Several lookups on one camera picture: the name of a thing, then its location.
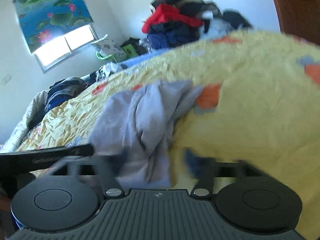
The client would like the white printed quilt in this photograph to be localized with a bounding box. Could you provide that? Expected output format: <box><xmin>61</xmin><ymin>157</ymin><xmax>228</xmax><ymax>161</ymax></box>
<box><xmin>0</xmin><ymin>90</ymin><xmax>52</xmax><ymax>153</ymax></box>

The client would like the dark cloth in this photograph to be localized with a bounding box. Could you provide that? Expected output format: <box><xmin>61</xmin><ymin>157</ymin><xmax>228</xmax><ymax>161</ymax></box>
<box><xmin>121</xmin><ymin>37</ymin><xmax>148</xmax><ymax>55</ymax></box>

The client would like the stack of folded dark clothes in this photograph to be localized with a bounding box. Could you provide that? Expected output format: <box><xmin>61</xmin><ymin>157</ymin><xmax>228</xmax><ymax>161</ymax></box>
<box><xmin>44</xmin><ymin>77</ymin><xmax>87</xmax><ymax>112</ymax></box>

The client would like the window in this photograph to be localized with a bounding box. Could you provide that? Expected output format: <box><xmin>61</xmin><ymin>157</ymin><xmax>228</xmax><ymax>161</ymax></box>
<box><xmin>34</xmin><ymin>25</ymin><xmax>98</xmax><ymax>74</ymax></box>

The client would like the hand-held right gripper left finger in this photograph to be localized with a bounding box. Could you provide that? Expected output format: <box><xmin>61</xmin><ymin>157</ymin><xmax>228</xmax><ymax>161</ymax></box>
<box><xmin>49</xmin><ymin>154</ymin><xmax>125</xmax><ymax>198</ymax></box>

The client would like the black and white crumpled garment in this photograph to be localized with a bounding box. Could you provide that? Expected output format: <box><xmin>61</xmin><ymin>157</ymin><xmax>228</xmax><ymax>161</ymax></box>
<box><xmin>96</xmin><ymin>63</ymin><xmax>123</xmax><ymax>80</ymax></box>

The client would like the brown wooden door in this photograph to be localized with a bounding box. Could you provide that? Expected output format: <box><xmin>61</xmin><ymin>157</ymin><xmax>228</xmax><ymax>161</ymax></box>
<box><xmin>267</xmin><ymin>0</ymin><xmax>320</xmax><ymax>44</ymax></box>

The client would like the lotus print roller blind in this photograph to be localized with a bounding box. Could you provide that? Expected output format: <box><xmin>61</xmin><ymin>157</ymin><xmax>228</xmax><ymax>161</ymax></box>
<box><xmin>12</xmin><ymin>0</ymin><xmax>94</xmax><ymax>54</ymax></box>

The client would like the pile of jackets and clothes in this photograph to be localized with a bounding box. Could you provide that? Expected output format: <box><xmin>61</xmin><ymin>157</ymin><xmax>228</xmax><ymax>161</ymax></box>
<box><xmin>141</xmin><ymin>0</ymin><xmax>253</xmax><ymax>50</ymax></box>

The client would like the green plastic chair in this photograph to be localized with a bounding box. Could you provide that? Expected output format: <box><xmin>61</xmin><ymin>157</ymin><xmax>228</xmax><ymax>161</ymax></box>
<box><xmin>96</xmin><ymin>44</ymin><xmax>141</xmax><ymax>62</ymax></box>

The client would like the lilac garment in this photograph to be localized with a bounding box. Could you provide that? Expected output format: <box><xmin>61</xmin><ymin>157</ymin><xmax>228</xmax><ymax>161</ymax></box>
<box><xmin>87</xmin><ymin>80</ymin><xmax>203</xmax><ymax>189</ymax></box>

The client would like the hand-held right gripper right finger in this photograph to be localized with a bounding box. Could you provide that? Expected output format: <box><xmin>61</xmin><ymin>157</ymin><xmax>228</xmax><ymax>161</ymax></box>
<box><xmin>184</xmin><ymin>149</ymin><xmax>265</xmax><ymax>198</ymax></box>

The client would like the floral cushion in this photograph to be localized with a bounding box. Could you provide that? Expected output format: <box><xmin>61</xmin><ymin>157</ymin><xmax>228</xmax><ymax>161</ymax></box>
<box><xmin>90</xmin><ymin>34</ymin><xmax>126</xmax><ymax>61</ymax></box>

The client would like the blue bed sheet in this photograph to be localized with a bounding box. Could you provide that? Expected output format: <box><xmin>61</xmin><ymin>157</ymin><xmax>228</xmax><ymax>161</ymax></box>
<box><xmin>81</xmin><ymin>47</ymin><xmax>173</xmax><ymax>80</ymax></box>

